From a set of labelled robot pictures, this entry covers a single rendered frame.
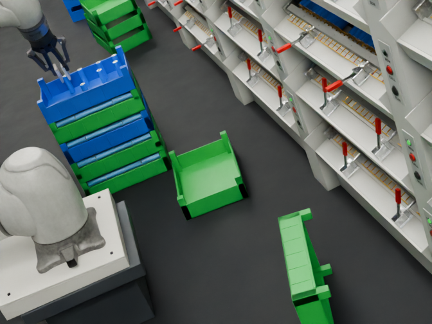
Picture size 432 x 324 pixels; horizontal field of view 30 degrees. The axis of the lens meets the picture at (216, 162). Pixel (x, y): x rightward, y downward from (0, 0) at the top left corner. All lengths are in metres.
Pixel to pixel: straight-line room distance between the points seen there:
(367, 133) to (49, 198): 0.76
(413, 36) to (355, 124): 0.57
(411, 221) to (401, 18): 0.64
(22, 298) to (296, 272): 0.68
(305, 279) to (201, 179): 0.91
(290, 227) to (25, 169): 0.64
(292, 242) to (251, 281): 0.30
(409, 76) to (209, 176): 1.26
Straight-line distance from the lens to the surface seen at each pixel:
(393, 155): 1.76
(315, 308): 1.73
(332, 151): 2.19
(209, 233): 2.33
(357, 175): 2.07
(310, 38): 1.90
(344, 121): 1.93
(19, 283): 2.07
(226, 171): 2.56
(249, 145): 2.65
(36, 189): 1.95
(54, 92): 2.77
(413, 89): 1.43
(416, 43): 1.34
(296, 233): 1.87
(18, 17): 2.44
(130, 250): 2.06
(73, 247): 2.03
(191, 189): 2.55
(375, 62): 1.65
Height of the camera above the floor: 1.32
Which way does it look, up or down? 30 degrees down
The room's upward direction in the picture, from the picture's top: 23 degrees counter-clockwise
